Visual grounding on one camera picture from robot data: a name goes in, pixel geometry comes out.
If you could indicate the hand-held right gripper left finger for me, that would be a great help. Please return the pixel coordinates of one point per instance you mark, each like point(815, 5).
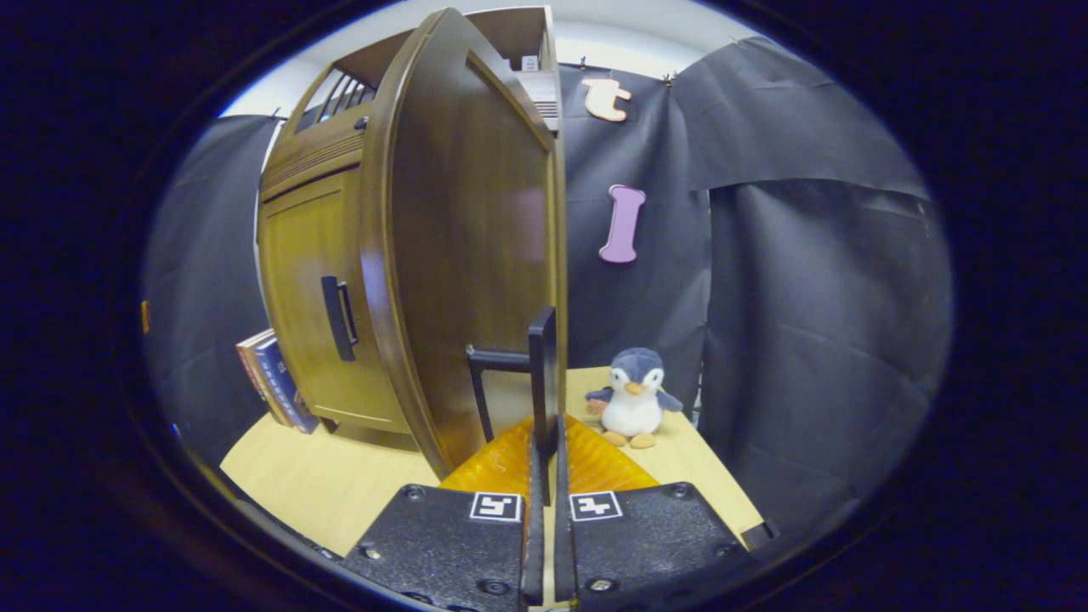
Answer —
point(535, 552)

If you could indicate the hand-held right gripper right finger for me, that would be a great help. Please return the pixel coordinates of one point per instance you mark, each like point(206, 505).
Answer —
point(563, 544)

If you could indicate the wooden cabinet door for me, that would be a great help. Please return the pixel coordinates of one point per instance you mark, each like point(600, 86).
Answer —
point(306, 280)
point(459, 255)

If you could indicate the wooden double-door shoe cabinet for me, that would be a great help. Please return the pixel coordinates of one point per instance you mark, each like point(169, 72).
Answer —
point(501, 30)

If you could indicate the wooden cabinet drawer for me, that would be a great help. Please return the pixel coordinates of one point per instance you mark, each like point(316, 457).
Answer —
point(306, 157)

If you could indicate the penguin plush toy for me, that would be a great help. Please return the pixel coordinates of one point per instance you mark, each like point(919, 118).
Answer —
point(633, 408)

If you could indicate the blue book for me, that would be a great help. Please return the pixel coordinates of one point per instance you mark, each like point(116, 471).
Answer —
point(285, 387)

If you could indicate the red white book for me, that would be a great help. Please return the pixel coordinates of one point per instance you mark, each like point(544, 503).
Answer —
point(244, 357)
point(257, 364)

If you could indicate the black backdrop cloth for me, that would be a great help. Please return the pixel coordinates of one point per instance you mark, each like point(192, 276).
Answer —
point(807, 297)

